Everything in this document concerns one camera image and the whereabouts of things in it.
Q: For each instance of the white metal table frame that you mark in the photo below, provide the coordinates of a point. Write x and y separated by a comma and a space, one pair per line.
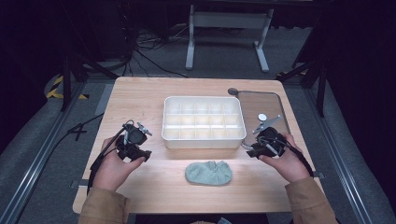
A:
229, 20

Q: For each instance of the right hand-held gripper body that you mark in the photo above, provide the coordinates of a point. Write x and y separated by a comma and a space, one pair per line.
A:
271, 140

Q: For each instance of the small metal bracket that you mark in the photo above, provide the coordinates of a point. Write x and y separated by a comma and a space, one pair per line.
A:
77, 183

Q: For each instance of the clear plastic lid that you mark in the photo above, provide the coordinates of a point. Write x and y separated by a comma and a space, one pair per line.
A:
264, 104

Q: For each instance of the black metal stand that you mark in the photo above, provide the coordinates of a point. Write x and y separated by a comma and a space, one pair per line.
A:
320, 81
70, 73

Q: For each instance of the person's right hand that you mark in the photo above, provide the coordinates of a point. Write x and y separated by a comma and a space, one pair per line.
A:
289, 165

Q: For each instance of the person's left hand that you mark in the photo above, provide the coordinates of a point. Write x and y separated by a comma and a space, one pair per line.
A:
112, 171

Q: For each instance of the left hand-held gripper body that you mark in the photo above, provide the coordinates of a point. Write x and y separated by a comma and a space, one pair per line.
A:
134, 137

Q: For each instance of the grey-green sock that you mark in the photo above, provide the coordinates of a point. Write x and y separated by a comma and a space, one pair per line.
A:
208, 173

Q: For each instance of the aluminium floor rail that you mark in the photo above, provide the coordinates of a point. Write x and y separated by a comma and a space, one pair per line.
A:
339, 158
37, 158

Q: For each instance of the white divided storage box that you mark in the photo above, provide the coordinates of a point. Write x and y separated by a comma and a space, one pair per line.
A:
204, 122

